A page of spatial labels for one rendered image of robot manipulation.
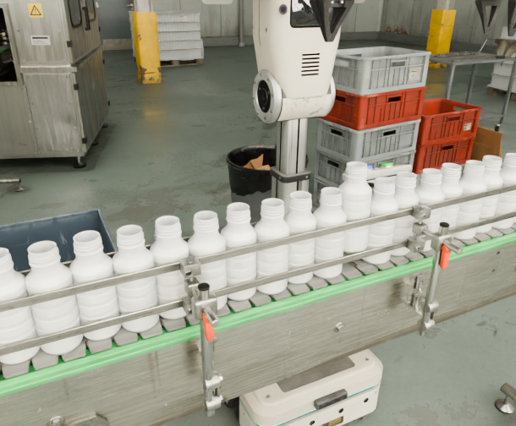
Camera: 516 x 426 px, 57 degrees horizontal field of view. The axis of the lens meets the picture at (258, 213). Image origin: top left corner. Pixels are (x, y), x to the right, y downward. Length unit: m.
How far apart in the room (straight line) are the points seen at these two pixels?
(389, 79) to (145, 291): 2.67
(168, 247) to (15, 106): 3.81
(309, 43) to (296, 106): 0.18
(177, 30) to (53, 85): 6.11
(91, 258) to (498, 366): 1.99
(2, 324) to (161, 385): 0.26
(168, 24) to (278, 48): 8.81
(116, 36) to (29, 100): 8.53
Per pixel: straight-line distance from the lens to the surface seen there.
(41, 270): 0.70
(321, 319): 0.89
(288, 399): 1.69
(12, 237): 1.33
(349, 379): 1.79
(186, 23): 10.27
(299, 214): 0.80
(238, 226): 0.75
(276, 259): 0.79
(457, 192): 1.02
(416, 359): 2.30
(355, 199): 0.85
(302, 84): 1.41
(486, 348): 2.48
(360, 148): 3.15
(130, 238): 0.69
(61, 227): 1.32
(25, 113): 4.46
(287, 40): 1.37
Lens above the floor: 1.48
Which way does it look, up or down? 26 degrees down
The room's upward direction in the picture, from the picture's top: 1 degrees clockwise
